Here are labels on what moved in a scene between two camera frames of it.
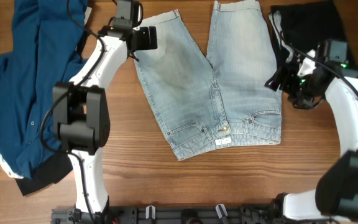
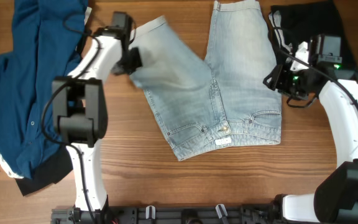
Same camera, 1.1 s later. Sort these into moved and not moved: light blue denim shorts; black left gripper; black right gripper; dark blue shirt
Moved: black left gripper
Not moved: dark blue shirt; light blue denim shorts; black right gripper
